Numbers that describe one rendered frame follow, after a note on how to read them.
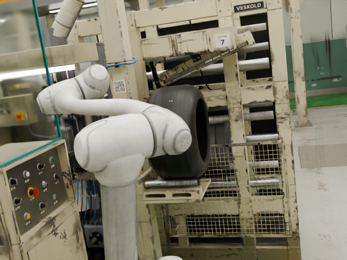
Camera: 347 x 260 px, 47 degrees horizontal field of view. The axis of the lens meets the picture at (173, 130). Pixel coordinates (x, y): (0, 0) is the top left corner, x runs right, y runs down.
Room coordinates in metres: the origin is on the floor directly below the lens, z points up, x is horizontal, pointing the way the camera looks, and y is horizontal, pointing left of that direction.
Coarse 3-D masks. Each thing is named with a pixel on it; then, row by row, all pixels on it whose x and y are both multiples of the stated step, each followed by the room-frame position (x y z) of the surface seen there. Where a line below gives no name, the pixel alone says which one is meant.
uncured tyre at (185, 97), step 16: (160, 96) 2.31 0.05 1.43; (176, 96) 2.27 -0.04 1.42; (192, 96) 2.29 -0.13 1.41; (176, 112) 2.20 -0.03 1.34; (192, 112) 2.21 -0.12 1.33; (192, 128) 2.17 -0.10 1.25; (208, 128) 2.59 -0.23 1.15; (192, 144) 2.16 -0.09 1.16; (208, 144) 2.55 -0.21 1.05; (160, 160) 2.20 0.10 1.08; (176, 160) 2.17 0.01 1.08; (192, 160) 2.17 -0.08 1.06; (208, 160) 2.44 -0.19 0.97; (160, 176) 2.31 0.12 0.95; (176, 176) 2.27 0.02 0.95; (192, 176) 2.27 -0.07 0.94
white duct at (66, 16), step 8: (64, 0) 2.86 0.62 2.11; (72, 0) 2.82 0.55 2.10; (80, 0) 2.83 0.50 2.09; (64, 8) 2.84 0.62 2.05; (72, 8) 2.83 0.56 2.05; (64, 16) 2.84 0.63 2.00; (72, 16) 2.85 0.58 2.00; (56, 24) 2.86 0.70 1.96; (64, 24) 2.85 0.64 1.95; (56, 32) 2.86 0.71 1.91; (64, 32) 2.88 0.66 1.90
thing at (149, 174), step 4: (148, 168) 2.53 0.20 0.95; (144, 172) 2.45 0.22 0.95; (148, 172) 2.46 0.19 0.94; (152, 172) 2.53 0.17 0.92; (140, 176) 2.37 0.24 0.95; (144, 176) 2.38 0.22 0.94; (148, 176) 2.45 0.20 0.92; (152, 176) 2.52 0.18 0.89; (156, 176) 2.59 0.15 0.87; (140, 180) 2.32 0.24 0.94; (144, 180) 2.36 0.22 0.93; (140, 184) 2.32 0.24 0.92; (144, 184) 2.35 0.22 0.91; (140, 188) 2.32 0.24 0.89; (144, 188) 2.35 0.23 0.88; (140, 192) 2.32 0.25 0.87
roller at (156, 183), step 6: (150, 180) 2.36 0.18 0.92; (156, 180) 2.34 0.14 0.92; (162, 180) 2.33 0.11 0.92; (168, 180) 2.32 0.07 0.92; (174, 180) 2.31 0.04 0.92; (180, 180) 2.29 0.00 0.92; (186, 180) 2.28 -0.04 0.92; (192, 180) 2.27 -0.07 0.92; (198, 180) 2.26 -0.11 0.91; (150, 186) 2.34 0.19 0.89; (156, 186) 2.33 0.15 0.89; (162, 186) 2.32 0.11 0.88; (168, 186) 2.32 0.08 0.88
